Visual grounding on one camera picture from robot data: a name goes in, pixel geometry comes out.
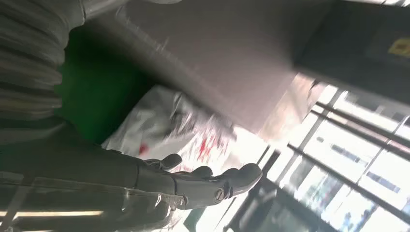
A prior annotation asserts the green conveyor belt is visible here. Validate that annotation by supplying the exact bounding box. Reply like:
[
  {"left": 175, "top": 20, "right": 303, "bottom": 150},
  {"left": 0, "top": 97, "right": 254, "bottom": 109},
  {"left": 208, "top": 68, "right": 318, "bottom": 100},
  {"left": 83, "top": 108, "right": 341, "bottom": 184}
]
[{"left": 54, "top": 25, "right": 155, "bottom": 145}]

